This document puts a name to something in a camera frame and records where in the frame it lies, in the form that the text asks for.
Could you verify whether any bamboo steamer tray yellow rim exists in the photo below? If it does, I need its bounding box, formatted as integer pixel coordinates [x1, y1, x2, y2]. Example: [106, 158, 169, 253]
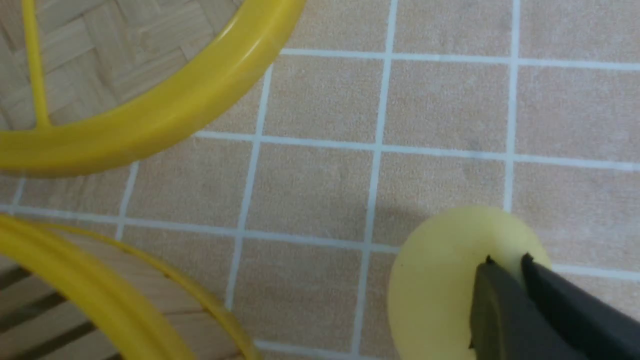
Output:
[1, 214, 262, 360]

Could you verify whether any orange checkered tablecloth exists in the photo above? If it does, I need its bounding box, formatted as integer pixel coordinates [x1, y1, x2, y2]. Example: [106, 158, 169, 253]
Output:
[1, 0, 639, 360]

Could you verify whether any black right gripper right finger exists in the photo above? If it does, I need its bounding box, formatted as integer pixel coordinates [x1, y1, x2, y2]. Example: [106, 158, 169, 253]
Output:
[520, 253, 640, 360]

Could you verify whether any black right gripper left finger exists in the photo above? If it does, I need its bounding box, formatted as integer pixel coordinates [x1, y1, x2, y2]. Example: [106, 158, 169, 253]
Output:
[469, 256, 586, 360]

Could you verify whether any bamboo steamer lid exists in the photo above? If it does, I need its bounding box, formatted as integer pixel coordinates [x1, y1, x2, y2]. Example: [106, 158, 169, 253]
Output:
[0, 0, 306, 177]

